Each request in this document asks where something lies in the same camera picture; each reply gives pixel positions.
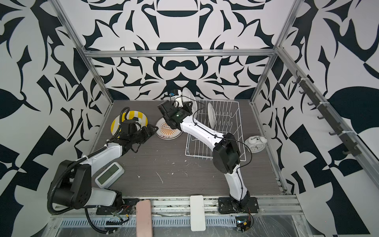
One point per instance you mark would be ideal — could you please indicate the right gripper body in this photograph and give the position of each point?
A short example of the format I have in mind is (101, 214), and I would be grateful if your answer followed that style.
(186, 108)

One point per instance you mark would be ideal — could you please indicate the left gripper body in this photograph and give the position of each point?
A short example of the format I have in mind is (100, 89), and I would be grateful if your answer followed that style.
(143, 135)

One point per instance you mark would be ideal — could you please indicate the yellow white striped plate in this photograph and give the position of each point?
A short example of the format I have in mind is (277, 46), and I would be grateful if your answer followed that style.
(140, 117)

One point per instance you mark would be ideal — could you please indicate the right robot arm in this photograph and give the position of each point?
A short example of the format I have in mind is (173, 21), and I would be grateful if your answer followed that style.
(225, 149)

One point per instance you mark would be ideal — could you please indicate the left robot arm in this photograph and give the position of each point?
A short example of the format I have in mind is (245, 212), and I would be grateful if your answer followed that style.
(72, 188)

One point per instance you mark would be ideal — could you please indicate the pink flat bar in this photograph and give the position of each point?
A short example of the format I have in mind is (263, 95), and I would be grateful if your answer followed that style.
(144, 223)

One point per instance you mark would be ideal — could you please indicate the white flat block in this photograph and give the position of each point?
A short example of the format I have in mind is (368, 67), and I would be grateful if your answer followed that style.
(197, 214)

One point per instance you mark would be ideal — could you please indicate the small circuit board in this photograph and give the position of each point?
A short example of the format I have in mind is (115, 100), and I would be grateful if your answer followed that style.
(244, 223)

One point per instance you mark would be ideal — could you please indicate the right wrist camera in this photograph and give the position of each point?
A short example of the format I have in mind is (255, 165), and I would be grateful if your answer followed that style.
(176, 96)

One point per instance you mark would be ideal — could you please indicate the white wire dish rack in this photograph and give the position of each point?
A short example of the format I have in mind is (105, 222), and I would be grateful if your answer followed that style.
(227, 120)

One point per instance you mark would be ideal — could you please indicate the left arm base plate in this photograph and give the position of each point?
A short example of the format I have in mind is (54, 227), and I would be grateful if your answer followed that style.
(126, 206)

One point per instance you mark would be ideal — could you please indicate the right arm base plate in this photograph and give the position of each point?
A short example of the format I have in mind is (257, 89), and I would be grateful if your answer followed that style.
(228, 205)

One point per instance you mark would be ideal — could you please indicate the black hook rail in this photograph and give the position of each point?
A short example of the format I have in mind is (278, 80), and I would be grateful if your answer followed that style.
(329, 115)

